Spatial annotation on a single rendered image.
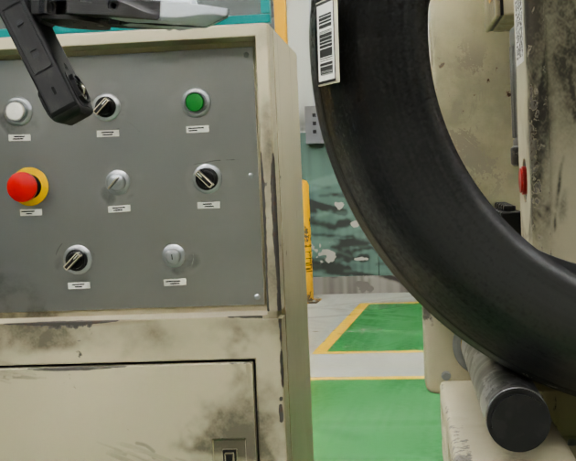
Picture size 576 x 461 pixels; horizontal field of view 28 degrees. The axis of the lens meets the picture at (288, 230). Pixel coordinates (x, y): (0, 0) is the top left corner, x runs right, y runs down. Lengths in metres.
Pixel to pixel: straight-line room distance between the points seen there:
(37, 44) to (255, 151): 0.61
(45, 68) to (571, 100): 0.53
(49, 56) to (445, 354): 0.50
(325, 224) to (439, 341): 8.74
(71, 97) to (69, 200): 0.63
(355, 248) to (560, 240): 8.71
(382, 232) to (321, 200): 9.06
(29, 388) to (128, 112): 0.38
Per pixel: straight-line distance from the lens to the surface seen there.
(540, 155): 1.18
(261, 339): 1.47
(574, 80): 1.19
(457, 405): 1.05
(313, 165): 9.89
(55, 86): 0.93
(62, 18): 0.92
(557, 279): 0.81
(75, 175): 1.55
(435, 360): 1.16
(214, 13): 0.92
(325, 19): 0.82
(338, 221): 9.87
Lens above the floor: 1.08
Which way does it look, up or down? 3 degrees down
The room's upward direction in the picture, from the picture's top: 3 degrees counter-clockwise
